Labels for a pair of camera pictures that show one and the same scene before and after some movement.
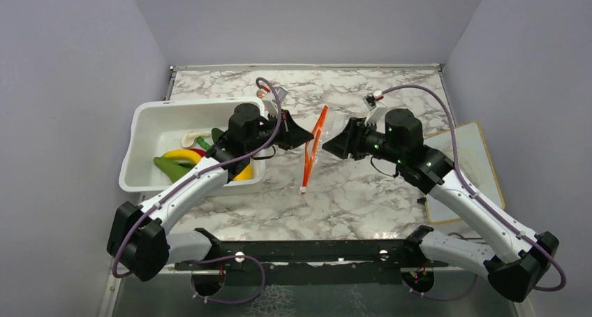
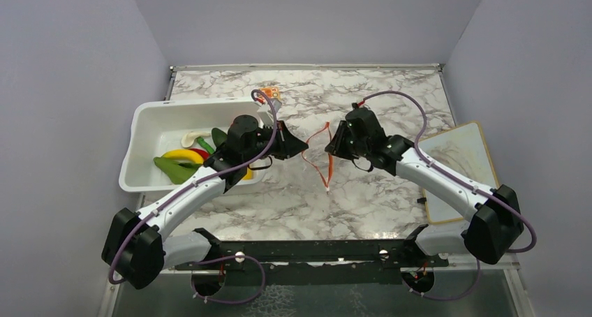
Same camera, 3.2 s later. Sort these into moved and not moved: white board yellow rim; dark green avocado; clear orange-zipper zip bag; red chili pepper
Moved: clear orange-zipper zip bag
Not moved: dark green avocado; red chili pepper; white board yellow rim
